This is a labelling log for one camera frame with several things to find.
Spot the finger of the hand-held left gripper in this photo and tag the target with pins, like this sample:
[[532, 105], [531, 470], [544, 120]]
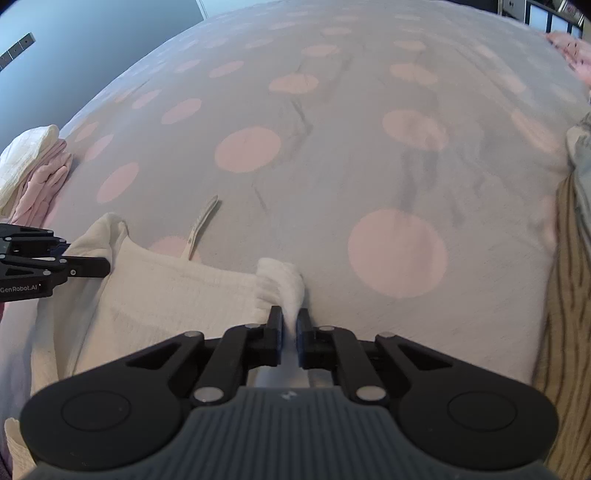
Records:
[[85, 267]]

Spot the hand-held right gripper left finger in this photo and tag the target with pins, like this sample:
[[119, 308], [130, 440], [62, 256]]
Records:
[[276, 339]]

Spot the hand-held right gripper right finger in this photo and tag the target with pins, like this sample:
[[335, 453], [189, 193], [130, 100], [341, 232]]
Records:
[[303, 341]]

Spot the white muslin shirt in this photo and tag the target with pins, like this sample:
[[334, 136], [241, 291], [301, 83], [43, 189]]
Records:
[[184, 286]]

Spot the folded pink clothes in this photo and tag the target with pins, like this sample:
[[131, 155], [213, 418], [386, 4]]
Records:
[[44, 184]]

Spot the pink clothes pile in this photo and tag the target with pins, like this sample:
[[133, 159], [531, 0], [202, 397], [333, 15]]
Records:
[[575, 53]]

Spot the grey pink-dotted bed cover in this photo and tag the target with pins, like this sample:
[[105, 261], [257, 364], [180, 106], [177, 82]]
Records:
[[346, 138]]

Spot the brown striped garment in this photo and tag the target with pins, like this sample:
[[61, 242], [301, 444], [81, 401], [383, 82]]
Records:
[[570, 300]]

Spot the grey garment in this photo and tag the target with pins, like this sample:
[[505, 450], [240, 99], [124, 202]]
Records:
[[582, 161]]

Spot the white drawer cabinet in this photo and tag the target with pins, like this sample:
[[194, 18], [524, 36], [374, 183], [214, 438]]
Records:
[[538, 16]]

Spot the dark wall switch panel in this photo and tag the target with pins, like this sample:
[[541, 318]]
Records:
[[17, 50]]

